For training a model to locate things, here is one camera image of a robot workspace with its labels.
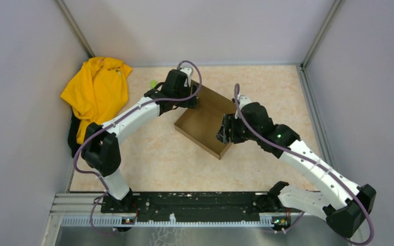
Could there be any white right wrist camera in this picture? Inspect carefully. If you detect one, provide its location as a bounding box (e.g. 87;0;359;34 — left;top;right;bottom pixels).
235;95;252;119

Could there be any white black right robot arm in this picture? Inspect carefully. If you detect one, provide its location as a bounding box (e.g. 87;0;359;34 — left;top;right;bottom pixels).
216;102;377;238

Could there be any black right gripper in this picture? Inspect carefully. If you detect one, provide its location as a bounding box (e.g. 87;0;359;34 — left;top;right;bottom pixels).
215;113;261;144

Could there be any yellow jacket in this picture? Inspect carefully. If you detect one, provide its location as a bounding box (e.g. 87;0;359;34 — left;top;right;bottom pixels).
60;57;132;145

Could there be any black cloth under jacket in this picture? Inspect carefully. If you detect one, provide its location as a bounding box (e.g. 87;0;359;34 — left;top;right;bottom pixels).
67;112;81;158

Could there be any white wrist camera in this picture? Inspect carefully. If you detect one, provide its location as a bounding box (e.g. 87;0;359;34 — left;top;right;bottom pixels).
235;95;252;119
180;67;194;78

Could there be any brown cardboard box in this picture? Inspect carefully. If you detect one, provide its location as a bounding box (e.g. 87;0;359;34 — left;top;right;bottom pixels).
174;86;235;160

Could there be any aluminium corner post left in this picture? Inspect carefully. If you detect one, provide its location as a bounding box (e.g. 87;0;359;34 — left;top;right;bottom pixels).
54;0;95;58

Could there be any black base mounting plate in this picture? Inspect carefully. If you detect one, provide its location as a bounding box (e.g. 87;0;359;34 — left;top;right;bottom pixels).
101;192;294;222

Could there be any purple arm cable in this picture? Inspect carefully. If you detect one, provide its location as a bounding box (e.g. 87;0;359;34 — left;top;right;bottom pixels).
73;60;203;236
233;83;376;246

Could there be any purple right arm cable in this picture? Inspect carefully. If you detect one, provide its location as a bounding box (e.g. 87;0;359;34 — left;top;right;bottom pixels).
233;83;376;246

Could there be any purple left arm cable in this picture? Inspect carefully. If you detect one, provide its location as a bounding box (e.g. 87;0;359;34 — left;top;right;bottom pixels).
73;60;203;236

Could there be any aluminium front frame rail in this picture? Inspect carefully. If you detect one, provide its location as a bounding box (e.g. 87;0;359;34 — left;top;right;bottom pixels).
50;192;301;230

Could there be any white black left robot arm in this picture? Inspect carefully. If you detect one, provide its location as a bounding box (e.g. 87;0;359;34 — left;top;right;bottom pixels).
81;67;199;212

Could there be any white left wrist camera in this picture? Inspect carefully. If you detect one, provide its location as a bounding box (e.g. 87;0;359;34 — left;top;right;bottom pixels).
180;67;194;78

